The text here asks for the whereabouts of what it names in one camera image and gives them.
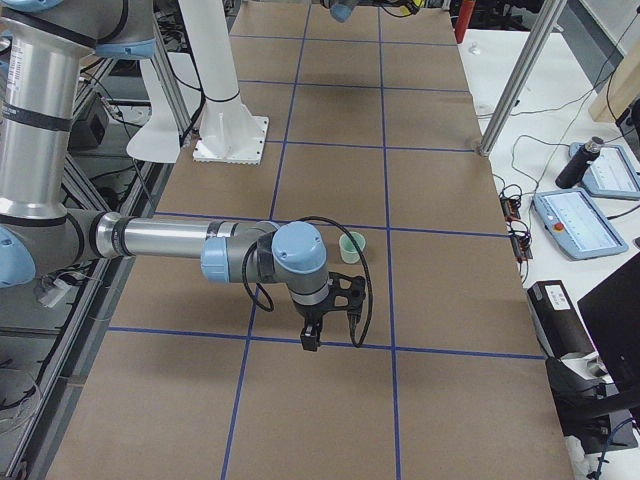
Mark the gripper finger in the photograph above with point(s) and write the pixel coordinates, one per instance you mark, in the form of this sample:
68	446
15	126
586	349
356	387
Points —
308	336
318	327

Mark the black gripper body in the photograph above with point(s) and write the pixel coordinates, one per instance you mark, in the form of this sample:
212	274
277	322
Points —
310	315

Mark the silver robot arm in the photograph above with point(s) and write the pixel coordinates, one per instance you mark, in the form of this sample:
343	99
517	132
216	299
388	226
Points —
39	235
341	10

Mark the green cup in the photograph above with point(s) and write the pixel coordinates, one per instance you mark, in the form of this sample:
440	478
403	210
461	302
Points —
350	245

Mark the black box with label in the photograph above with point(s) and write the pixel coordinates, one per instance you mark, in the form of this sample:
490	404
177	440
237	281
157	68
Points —
559	330

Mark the near teach pendant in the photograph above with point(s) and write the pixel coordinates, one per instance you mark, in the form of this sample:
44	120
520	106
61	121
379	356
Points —
577	225

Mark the teach pendant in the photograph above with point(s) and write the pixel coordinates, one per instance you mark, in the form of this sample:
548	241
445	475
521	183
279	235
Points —
611	175
577	225

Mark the black water bottle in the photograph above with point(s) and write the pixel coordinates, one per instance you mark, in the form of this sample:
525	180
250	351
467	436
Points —
581	160

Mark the black power adapter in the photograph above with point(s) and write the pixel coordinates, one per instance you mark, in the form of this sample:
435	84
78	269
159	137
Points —
89	128

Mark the black monitor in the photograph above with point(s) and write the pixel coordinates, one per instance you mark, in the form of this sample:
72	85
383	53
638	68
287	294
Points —
610	312

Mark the far teach pendant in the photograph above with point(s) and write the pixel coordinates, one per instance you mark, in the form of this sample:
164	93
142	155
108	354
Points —
611	175

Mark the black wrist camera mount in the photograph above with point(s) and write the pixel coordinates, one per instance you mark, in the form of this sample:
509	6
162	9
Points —
346	294

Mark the white camera stand pedestal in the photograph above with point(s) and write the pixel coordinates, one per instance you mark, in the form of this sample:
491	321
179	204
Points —
228	132

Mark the aluminium frame post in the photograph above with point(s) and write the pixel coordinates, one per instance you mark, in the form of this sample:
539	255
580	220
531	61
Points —
527	59

